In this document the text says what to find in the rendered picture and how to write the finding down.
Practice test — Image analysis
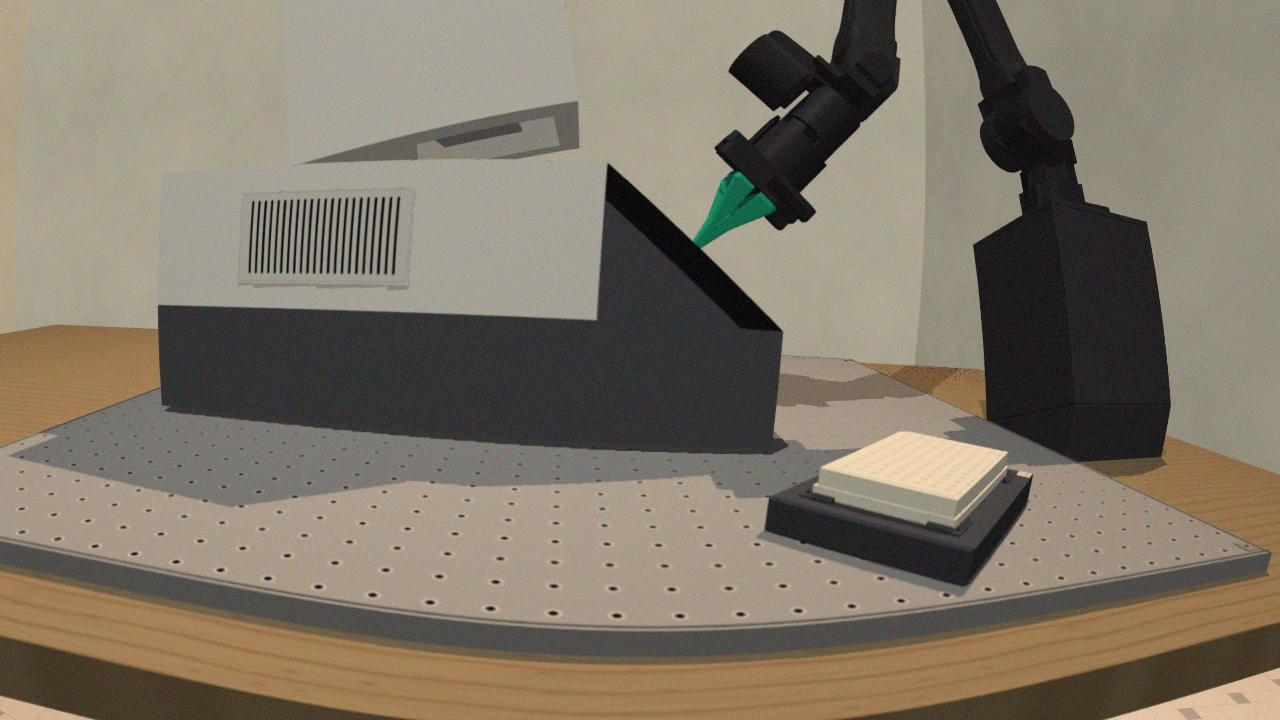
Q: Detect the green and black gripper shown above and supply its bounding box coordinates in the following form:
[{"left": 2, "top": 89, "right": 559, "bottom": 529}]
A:
[{"left": 692, "top": 117, "right": 828, "bottom": 249}]

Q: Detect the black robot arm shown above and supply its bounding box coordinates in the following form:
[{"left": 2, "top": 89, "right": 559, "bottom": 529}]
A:
[{"left": 730, "top": 0, "right": 1110, "bottom": 215}]

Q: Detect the white thermal cycler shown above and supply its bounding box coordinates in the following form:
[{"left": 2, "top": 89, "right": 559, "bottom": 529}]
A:
[{"left": 157, "top": 0, "right": 783, "bottom": 448}]

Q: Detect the white well plate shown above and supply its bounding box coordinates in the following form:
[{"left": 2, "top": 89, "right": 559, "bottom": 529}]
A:
[{"left": 812, "top": 432, "right": 1009, "bottom": 529}]

